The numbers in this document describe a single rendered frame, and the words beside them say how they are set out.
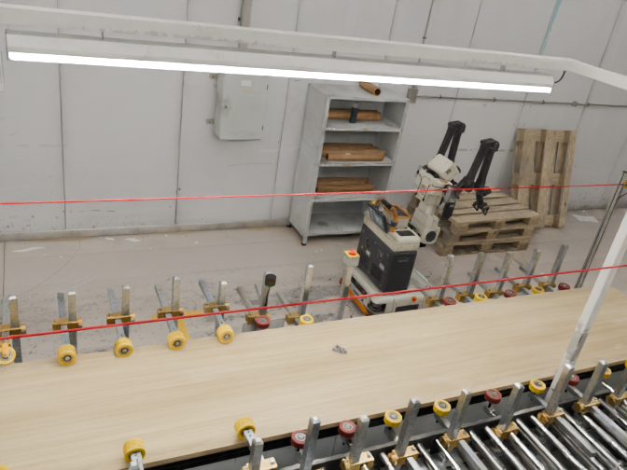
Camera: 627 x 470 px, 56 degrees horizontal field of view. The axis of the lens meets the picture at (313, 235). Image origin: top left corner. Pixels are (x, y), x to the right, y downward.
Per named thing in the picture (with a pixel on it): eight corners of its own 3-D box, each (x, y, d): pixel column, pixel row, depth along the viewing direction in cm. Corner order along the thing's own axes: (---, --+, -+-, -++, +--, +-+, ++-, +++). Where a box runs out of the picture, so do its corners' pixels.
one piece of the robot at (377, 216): (390, 241, 473) (385, 219, 460) (369, 222, 501) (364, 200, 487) (402, 236, 475) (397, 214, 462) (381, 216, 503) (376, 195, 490)
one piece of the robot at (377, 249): (378, 308, 489) (401, 217, 452) (349, 273, 532) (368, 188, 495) (412, 303, 504) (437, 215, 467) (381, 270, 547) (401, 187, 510)
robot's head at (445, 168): (439, 173, 470) (453, 160, 469) (424, 164, 486) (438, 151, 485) (447, 185, 478) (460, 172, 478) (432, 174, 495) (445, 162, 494)
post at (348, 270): (331, 324, 366) (344, 262, 346) (339, 324, 368) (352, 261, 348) (335, 328, 363) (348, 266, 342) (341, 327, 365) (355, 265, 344)
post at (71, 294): (70, 367, 304) (66, 289, 282) (76, 366, 305) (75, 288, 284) (70, 372, 301) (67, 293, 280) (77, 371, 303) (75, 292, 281)
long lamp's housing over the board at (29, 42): (6, 51, 200) (5, 27, 197) (535, 87, 302) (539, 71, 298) (6, 60, 191) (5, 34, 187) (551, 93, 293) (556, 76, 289)
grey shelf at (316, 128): (286, 226, 637) (308, 82, 568) (359, 221, 675) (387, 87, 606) (302, 245, 602) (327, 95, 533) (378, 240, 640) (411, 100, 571)
